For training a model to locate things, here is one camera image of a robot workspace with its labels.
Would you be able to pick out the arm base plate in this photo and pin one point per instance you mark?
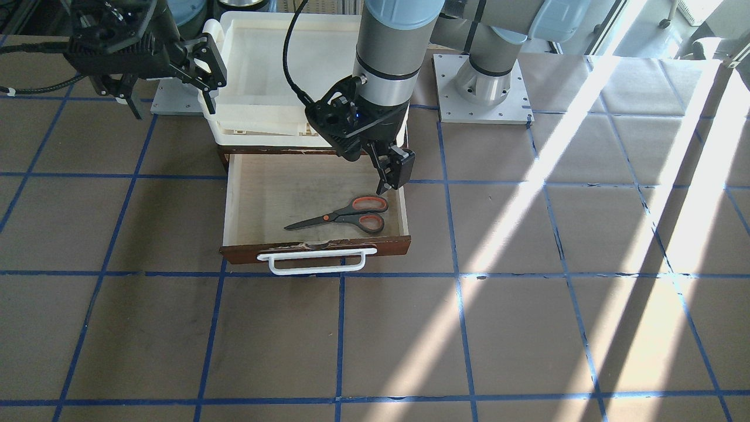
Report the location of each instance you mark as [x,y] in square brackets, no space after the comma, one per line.
[176,98]
[467,96]

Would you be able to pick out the brown wooden drawer cabinet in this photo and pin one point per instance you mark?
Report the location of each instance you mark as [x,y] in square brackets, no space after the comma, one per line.
[268,192]

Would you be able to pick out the white drawer handle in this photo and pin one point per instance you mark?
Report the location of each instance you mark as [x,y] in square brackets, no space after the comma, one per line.
[317,262]

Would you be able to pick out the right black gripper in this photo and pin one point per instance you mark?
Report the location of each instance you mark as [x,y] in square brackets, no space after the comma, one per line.
[153,36]

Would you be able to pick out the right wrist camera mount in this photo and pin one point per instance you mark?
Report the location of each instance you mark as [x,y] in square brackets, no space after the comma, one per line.
[109,44]

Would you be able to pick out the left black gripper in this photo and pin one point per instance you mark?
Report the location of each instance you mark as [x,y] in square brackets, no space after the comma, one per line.
[388,121]

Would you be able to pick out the white plastic tray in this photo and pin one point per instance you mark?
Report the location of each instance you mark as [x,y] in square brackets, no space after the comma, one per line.
[257,108]

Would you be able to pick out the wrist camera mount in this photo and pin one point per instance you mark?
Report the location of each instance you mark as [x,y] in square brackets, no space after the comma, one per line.
[333,118]
[109,44]

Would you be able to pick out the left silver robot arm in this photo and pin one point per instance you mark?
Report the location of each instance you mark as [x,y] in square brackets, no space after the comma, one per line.
[393,39]

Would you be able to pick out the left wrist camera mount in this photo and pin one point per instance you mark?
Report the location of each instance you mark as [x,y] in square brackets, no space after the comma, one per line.
[333,118]

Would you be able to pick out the red and white scissors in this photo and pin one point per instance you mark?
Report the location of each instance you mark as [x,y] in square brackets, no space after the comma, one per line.
[363,212]

